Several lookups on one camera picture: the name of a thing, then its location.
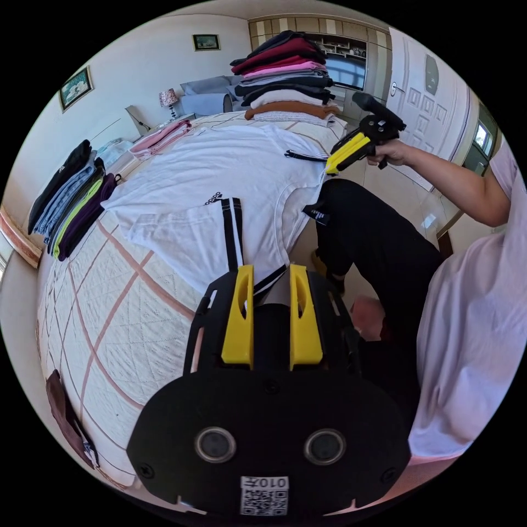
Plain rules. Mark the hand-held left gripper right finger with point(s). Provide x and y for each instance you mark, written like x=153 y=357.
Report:
x=304 y=337

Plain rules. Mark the person's body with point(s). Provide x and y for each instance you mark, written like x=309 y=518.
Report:
x=473 y=329

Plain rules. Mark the folded brown garment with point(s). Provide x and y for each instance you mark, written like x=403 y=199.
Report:
x=66 y=411

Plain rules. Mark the dark pile of clothes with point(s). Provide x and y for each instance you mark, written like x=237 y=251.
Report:
x=70 y=197

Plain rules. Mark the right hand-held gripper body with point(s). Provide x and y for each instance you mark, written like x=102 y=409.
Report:
x=381 y=129

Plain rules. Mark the bed with cream quilt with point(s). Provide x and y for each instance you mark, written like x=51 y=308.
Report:
x=123 y=321

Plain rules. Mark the white panelled door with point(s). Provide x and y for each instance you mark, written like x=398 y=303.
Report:
x=428 y=103

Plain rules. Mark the white black-striped short sleeve shirt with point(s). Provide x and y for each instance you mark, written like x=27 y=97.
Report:
x=214 y=173

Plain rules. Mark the small framed picture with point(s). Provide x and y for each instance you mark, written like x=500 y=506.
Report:
x=206 y=42

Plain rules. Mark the table lamp with dotted shade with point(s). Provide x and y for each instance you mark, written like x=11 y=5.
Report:
x=168 y=98

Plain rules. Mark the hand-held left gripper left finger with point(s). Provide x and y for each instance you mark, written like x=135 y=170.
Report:
x=241 y=329

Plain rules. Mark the person's right hand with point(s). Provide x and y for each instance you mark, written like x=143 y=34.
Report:
x=395 y=152

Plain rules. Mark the folded pink garment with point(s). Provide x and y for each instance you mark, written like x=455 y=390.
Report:
x=162 y=138

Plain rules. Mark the tall pile of clothes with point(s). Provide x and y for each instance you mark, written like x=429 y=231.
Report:
x=284 y=82

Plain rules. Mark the person's right forearm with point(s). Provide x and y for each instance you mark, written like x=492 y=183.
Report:
x=461 y=181

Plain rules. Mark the blue-grey sofa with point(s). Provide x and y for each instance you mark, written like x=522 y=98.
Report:
x=206 y=96

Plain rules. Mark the large framed picture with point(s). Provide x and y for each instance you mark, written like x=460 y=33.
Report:
x=76 y=88

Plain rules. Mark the window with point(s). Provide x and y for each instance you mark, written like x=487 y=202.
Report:
x=481 y=142

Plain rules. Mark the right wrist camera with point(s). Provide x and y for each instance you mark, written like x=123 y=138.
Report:
x=372 y=105

